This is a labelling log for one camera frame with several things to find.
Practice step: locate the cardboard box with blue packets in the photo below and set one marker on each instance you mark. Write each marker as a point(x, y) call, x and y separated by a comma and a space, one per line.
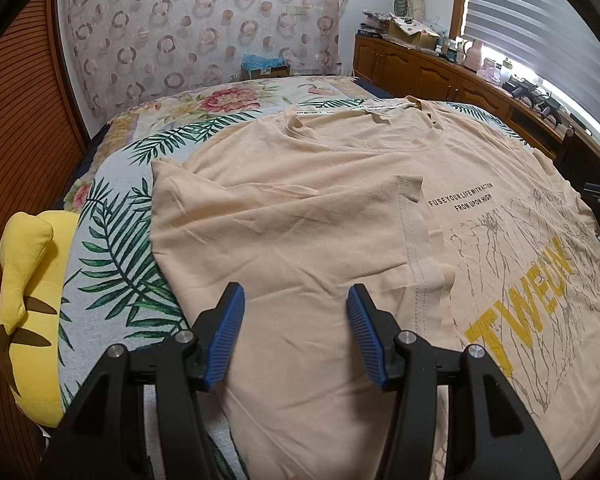
point(265, 65)

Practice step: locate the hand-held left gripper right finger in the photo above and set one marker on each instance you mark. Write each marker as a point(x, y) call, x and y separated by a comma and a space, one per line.
point(365, 335)

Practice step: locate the yellow plush toy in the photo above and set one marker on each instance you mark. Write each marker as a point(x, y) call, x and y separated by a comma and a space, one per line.
point(25, 310)

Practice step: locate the navy blue bed sheet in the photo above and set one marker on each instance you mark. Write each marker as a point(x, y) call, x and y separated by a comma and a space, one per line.
point(375, 89)

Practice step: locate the circle pattern curtain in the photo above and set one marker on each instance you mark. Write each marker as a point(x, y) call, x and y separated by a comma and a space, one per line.
point(180, 25)

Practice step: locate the wooden sideboard cabinet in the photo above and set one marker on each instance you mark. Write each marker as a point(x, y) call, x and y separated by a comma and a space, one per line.
point(420, 70)

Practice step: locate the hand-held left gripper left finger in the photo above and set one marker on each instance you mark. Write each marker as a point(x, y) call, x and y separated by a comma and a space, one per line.
point(225, 335)

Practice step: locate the wooden headboard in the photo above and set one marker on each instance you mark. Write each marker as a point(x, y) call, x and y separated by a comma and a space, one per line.
point(20, 135)

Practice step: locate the open cardboard box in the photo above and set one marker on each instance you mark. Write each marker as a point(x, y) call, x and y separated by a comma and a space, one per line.
point(415, 37)

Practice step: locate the floral leaf print bedspread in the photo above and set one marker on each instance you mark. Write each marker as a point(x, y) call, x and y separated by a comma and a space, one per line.
point(130, 240)

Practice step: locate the striped window blinds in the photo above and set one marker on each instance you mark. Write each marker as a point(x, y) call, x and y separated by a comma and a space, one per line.
point(540, 25)

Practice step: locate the pink bottle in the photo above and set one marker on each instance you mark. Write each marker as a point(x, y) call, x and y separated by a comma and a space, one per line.
point(475, 57)

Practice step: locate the peach printed t-shirt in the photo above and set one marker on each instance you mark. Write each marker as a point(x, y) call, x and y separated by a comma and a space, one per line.
point(300, 210)

